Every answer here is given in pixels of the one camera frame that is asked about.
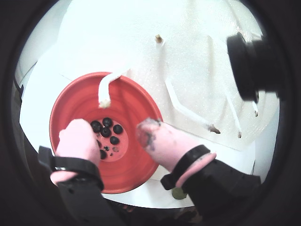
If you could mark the stained pink-tipped gripper finger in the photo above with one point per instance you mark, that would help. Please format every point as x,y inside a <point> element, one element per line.
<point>162,141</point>

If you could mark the pink-tipped black gripper finger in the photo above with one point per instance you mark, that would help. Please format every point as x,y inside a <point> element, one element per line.
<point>77,141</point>

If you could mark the red collapsible silicone cup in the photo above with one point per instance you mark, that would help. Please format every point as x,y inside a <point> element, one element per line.
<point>131,101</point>

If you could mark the white pipe cleaner stem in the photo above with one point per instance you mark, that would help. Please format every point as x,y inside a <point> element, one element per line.
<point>254,108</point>
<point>178,103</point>
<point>103,91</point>

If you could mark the green leaf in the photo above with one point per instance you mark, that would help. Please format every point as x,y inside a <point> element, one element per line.
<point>178,193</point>

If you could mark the white foam board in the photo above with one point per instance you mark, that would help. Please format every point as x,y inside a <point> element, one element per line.
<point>188,70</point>

